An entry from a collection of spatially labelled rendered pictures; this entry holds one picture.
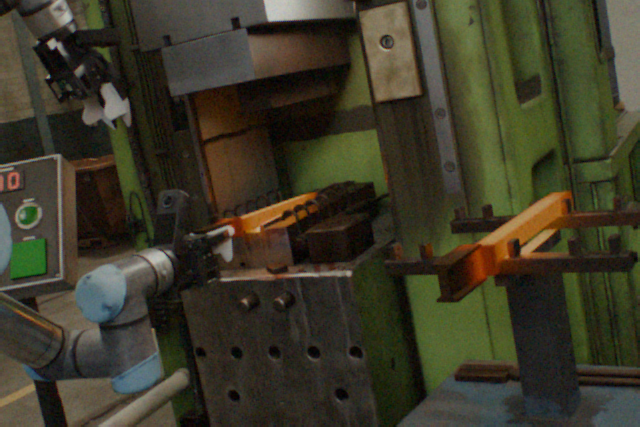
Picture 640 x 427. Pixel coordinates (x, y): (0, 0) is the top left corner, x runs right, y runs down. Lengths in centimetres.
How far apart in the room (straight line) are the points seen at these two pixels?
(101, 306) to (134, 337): 7
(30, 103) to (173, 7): 956
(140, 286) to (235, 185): 66
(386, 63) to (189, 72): 38
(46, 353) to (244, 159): 79
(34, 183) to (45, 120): 942
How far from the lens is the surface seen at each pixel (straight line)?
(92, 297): 118
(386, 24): 147
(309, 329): 145
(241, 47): 147
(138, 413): 179
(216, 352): 159
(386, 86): 147
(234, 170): 182
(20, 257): 170
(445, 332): 157
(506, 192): 147
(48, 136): 1115
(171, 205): 132
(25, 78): 1110
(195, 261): 132
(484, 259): 94
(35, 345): 123
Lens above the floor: 125
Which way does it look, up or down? 8 degrees down
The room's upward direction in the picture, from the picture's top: 11 degrees counter-clockwise
